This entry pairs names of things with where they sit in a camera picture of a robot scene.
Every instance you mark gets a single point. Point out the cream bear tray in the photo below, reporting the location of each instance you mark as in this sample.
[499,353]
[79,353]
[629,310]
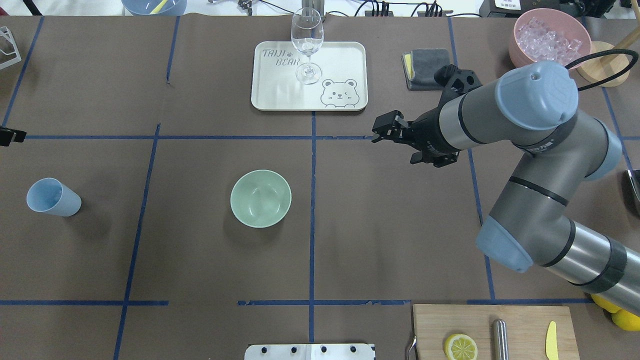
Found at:
[281,81]

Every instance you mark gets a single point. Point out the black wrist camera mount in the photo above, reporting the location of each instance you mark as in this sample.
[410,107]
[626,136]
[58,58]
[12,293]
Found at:
[457,80]

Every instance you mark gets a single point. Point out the green bowl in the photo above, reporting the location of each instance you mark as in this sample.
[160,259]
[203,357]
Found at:
[260,199]

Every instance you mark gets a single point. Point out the light blue plastic cup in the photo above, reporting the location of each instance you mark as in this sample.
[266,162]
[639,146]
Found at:
[50,196]

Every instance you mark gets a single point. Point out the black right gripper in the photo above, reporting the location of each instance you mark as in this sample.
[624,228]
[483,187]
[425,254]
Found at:
[428,134]

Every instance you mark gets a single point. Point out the steel ice scoop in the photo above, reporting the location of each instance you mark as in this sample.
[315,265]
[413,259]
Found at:
[630,191]

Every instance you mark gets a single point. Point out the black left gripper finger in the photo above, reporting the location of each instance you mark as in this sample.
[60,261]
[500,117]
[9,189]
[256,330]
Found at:
[8,136]

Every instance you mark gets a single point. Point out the lemon half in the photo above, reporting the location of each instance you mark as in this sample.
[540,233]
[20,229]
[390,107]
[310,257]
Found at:
[459,346]

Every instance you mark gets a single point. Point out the pink bowl with ice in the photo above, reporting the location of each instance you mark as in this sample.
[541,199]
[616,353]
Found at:
[548,34]

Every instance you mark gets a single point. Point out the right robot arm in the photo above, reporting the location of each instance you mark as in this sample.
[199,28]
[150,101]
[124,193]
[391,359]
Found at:
[534,107]

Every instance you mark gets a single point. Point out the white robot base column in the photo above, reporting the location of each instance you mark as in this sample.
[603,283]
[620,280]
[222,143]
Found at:
[311,351]

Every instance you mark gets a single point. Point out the yellow lemon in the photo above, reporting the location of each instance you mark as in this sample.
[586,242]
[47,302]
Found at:
[605,304]
[626,320]

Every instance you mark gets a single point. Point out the wooden mug stand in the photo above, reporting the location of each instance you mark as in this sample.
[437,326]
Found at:
[595,70]

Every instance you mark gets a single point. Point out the yellow plastic fork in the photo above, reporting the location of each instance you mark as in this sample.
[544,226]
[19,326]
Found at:
[158,7]

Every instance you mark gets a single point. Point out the clear wine glass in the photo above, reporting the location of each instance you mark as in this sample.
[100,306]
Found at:
[307,36]

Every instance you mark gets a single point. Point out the blue bowl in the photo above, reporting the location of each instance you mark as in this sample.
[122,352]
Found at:
[143,7]

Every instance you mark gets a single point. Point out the white wire cup rack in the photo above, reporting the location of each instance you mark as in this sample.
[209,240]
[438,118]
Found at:
[9,51]

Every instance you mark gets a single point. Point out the yellow plastic knife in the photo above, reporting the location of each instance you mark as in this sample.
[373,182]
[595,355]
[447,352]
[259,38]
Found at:
[551,341]

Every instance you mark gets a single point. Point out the grey folded cloth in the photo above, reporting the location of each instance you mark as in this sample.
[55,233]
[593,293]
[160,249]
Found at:
[420,66]

